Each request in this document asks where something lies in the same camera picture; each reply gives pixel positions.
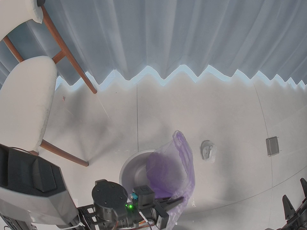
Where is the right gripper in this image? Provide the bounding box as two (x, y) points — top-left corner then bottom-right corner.
(276, 178), (307, 230)

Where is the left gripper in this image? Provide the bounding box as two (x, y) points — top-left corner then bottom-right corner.
(126, 196), (184, 230)

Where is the purple plastic bag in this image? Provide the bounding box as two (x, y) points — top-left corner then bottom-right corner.
(146, 130), (196, 230)

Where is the white paper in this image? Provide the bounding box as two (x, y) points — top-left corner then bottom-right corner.
(201, 140), (218, 163)

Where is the white trash bin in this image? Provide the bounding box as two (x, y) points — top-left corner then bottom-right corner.
(119, 149), (166, 197)

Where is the pale blue curtain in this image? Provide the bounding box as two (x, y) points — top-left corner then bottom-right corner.
(0, 0), (307, 88)

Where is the white cushioned wooden chair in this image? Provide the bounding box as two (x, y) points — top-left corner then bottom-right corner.
(0, 0), (98, 168)

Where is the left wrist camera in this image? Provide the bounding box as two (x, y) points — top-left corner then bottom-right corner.
(131, 185), (156, 210)

